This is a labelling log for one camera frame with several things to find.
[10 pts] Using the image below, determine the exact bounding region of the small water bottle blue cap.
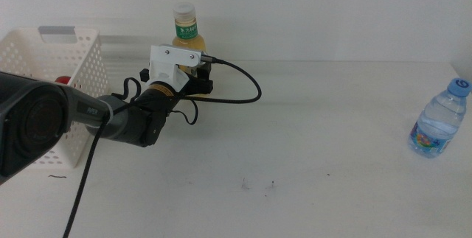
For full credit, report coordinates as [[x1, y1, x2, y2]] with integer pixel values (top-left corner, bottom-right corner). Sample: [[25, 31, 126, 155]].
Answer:
[[407, 77, 472, 158]]

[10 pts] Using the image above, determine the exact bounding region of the white perforated plastic basket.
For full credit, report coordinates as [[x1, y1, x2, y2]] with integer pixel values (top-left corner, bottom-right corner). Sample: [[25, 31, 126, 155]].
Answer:
[[0, 26, 111, 169]]

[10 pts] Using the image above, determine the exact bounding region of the yellow tea bottle green label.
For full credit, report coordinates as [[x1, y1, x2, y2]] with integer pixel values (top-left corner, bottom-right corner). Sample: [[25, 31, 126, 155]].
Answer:
[[171, 1, 208, 97]]

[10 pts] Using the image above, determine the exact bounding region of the thick black braided camera cable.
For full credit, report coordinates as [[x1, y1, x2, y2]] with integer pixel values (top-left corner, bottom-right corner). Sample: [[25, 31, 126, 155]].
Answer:
[[62, 56, 263, 238]]

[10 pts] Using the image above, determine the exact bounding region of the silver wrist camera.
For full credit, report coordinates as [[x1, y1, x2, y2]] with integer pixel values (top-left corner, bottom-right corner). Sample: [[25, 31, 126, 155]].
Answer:
[[162, 44, 215, 65]]

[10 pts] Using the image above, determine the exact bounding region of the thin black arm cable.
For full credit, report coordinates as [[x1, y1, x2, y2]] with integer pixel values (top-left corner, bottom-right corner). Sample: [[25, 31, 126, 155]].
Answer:
[[111, 77, 200, 126]]

